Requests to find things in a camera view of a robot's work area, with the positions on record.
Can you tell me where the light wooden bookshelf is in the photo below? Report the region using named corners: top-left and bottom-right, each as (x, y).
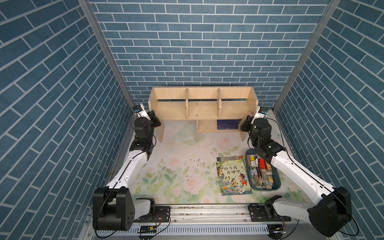
top-left (148, 87), bottom-right (259, 141)

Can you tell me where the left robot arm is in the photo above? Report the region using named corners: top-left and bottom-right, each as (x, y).
top-left (93, 104), bottom-right (161, 231)

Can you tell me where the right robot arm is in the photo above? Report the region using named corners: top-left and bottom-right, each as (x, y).
top-left (240, 113), bottom-right (354, 237)

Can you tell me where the dark blue book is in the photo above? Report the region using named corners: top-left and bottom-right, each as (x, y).
top-left (217, 120), bottom-right (241, 130)

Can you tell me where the teal tray of items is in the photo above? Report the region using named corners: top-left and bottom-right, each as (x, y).
top-left (246, 150), bottom-right (281, 192)

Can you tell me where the children's picture book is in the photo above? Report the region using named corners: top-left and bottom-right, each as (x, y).
top-left (216, 156), bottom-right (252, 196)

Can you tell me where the floral table mat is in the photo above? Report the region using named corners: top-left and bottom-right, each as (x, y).
top-left (131, 121), bottom-right (310, 204)

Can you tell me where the left circuit board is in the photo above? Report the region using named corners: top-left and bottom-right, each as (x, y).
top-left (138, 226), bottom-right (157, 235)

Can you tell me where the circuit board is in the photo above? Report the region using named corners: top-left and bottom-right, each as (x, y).
top-left (138, 226), bottom-right (157, 235)
top-left (267, 224), bottom-right (286, 235)

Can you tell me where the right circuit board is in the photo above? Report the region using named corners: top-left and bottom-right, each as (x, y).
top-left (267, 224), bottom-right (286, 235)

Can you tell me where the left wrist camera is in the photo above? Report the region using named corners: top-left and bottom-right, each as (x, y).
top-left (133, 104), bottom-right (151, 120)

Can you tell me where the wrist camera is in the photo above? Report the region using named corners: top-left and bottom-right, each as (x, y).
top-left (252, 107), bottom-right (269, 122)
top-left (133, 104), bottom-right (151, 120)

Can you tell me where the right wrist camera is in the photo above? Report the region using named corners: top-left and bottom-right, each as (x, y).
top-left (252, 107), bottom-right (269, 122)

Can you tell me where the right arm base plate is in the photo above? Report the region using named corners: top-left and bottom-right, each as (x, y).
top-left (248, 204), bottom-right (292, 222)

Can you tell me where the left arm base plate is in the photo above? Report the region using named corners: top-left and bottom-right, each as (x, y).
top-left (134, 206), bottom-right (171, 224)

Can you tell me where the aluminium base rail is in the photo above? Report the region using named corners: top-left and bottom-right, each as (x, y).
top-left (85, 203), bottom-right (334, 226)

